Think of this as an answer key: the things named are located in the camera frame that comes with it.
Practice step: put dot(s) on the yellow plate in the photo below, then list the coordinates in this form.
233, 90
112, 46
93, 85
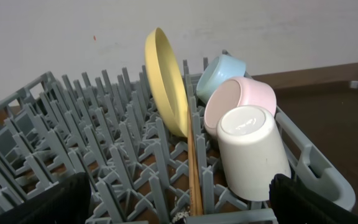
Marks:
166, 82

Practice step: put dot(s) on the grey dishwasher rack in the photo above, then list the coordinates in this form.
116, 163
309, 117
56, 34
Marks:
134, 168

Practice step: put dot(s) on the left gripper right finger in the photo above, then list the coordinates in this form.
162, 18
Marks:
292, 202

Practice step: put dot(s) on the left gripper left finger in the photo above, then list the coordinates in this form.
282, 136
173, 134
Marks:
66, 202

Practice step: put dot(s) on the wooden chopstick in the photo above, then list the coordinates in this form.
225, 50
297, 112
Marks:
197, 200
192, 174

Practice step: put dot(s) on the light blue bowl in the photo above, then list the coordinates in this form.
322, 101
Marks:
219, 70

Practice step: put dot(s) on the white cup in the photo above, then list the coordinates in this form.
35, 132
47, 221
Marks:
252, 151

